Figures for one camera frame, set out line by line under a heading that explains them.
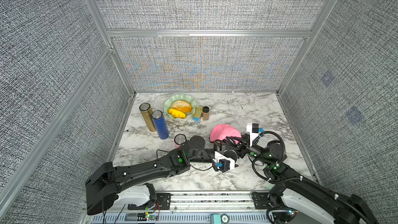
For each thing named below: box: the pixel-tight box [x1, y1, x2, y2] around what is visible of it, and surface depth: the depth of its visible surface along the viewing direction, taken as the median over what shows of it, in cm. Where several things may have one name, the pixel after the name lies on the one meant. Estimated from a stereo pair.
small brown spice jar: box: [202, 105, 210, 121], surface depth 100 cm
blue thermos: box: [151, 109, 169, 140], surface depth 84 cm
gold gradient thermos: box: [138, 102, 157, 133], surface depth 86 cm
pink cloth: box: [209, 123, 242, 145], surface depth 65 cm
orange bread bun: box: [170, 100, 193, 114], surface depth 106 cm
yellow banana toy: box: [167, 108, 187, 119], surface depth 103 cm
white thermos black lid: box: [217, 149, 238, 167], surface depth 61 cm
